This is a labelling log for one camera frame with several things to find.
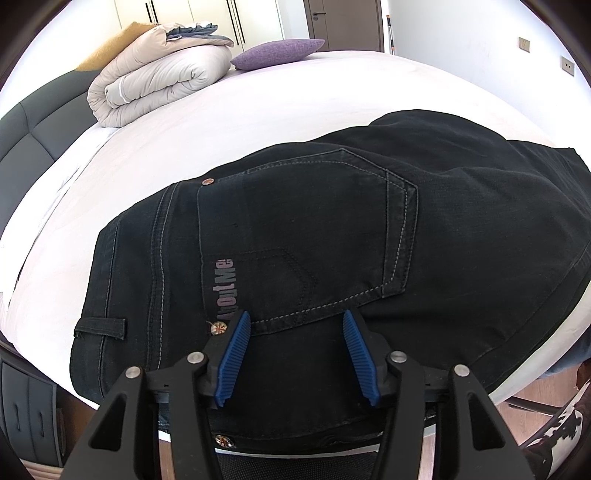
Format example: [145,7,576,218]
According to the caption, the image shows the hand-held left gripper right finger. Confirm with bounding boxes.
[342,309,533,480]

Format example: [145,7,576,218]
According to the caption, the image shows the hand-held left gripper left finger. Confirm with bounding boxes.
[62,309,252,480]

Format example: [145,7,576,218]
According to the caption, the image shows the black denim pants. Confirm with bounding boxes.
[69,108,591,455]

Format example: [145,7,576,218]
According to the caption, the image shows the grey nightstand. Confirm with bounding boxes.
[0,339,70,469]

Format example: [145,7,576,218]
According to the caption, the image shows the black and white patterned cloth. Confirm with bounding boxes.
[519,390,591,480]

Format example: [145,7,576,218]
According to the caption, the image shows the white bed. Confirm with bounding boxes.
[0,50,591,437]

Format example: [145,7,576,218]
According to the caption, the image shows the folded beige duvet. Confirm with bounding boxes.
[87,25,233,128]

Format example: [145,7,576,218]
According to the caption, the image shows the purple pillow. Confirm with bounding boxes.
[231,39,326,72]

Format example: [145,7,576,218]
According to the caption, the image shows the grey padded headboard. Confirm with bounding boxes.
[0,69,100,228]

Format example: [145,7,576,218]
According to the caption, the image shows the folded grey cloth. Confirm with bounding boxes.
[165,24,235,48]

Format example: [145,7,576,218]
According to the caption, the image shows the yellow blanket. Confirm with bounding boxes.
[75,21,160,73]

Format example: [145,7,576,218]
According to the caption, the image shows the brown door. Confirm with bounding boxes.
[303,0,386,53]

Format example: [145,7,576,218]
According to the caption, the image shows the white wardrobe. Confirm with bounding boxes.
[113,0,287,51]

